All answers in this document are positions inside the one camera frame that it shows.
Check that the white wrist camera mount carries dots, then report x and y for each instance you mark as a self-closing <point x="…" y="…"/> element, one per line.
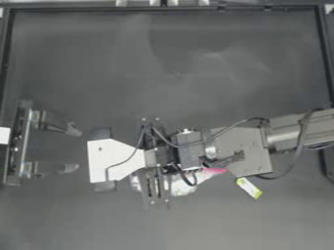
<point x="113" y="159"/>
<point x="5" y="136"/>

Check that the black table frame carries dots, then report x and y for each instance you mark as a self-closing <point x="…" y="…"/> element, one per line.
<point x="174" y="8"/>

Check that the silver frame bracket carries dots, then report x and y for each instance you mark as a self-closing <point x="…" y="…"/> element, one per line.
<point x="154" y="2"/>
<point x="173" y="2"/>
<point x="204" y="2"/>
<point x="121" y="2"/>

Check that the green candy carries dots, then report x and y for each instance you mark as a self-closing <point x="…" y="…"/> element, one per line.
<point x="249" y="188"/>

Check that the white frame corner piece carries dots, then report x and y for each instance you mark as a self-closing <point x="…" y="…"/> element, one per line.
<point x="329" y="8"/>
<point x="2" y="12"/>

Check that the clear bag with pink zip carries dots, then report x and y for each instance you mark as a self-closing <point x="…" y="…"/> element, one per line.
<point x="178" y="188"/>

